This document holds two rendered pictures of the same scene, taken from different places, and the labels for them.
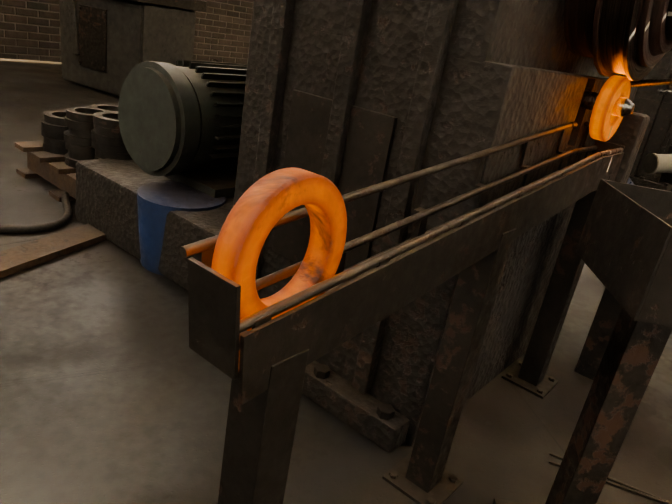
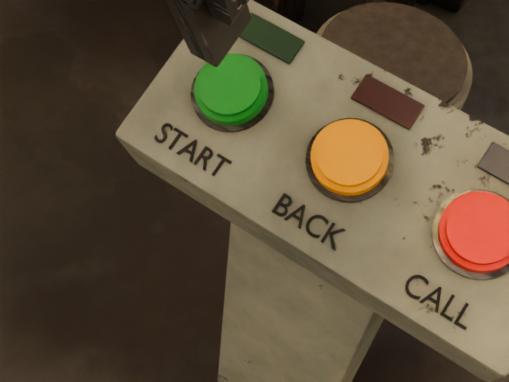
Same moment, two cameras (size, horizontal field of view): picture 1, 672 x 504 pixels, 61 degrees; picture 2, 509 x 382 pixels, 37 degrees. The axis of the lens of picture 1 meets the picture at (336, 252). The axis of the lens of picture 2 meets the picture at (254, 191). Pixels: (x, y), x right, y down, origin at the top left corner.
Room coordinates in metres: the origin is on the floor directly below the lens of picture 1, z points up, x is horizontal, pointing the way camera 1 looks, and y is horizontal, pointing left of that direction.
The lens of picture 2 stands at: (1.47, -1.82, 0.92)
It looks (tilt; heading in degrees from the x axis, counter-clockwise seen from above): 56 degrees down; 82
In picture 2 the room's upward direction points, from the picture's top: 7 degrees clockwise
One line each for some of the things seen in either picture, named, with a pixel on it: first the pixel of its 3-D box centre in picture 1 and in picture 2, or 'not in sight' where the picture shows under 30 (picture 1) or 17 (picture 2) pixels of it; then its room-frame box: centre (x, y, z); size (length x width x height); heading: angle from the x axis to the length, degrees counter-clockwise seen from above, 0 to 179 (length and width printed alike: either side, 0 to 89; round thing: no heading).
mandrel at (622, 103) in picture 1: (596, 101); not in sight; (1.47, -0.56, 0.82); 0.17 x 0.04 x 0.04; 54
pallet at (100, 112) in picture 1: (176, 143); not in sight; (2.77, 0.87, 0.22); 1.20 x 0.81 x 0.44; 142
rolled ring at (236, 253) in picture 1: (285, 252); not in sight; (0.57, 0.05, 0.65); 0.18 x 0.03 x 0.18; 146
